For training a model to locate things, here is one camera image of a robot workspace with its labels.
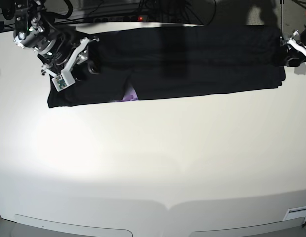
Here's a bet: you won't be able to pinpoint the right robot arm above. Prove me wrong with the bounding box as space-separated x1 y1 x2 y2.
14 0 99 85

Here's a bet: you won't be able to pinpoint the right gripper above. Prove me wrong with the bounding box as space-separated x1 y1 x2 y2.
38 29 101 80

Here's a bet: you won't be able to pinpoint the black cable bundle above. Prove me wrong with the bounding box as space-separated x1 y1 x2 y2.
135 0 218 25

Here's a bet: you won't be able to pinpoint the thin metal pole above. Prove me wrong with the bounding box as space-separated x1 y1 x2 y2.
279 0 284 38

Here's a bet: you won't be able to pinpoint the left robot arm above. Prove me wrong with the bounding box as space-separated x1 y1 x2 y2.
281 26 306 67

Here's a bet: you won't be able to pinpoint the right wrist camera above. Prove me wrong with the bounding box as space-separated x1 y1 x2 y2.
51 71 75 92

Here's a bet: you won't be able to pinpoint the black T-shirt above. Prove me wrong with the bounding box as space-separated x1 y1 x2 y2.
47 26 286 108

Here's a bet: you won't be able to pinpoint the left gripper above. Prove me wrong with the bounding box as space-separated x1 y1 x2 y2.
280 37 306 67

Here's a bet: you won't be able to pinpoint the black power strip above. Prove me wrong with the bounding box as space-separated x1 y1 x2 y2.
92 15 148 23

